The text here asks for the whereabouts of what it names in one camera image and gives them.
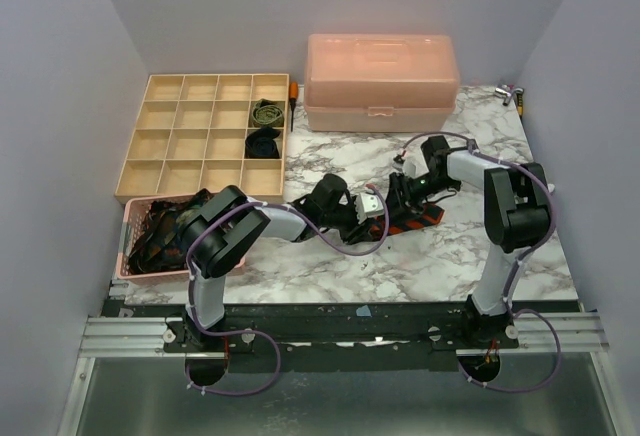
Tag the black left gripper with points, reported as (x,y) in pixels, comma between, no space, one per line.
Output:
(357,233)

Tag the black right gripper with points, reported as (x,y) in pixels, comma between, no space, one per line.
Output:
(397,196)

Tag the orange navy striped tie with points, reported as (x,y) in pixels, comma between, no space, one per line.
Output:
(431,215)

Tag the pink plastic storage box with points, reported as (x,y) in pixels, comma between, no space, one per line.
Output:
(379,83)

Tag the pink plastic basket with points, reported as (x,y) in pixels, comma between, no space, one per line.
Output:
(132,217)

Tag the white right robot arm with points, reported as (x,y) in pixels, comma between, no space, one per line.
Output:
(519,217)

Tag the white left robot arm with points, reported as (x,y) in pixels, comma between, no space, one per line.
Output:
(219,234)

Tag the pile of patterned ties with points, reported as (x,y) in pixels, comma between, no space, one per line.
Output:
(157,248)

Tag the rolled black tie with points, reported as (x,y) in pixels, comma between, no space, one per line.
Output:
(261,144)

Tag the rolled green tie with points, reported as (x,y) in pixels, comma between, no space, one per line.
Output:
(267,113)

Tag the silver socket tool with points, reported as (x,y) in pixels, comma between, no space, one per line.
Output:
(506,93)

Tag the yellow black tool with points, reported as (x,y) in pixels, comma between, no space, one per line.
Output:
(519,101)

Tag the wooden compartment tray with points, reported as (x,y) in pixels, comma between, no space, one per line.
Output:
(190,134)

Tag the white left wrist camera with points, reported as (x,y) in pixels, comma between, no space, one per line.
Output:
(369,206)

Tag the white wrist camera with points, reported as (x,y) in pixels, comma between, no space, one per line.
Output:
(369,206)
(405,165)

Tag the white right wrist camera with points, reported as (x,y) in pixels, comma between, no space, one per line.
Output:
(405,165)

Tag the black mounting rail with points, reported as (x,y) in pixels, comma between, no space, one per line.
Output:
(350,326)

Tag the orange handled screwdriver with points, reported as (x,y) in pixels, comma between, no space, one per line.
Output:
(292,99)

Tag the aluminium extrusion frame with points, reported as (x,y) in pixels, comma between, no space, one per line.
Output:
(120,336)

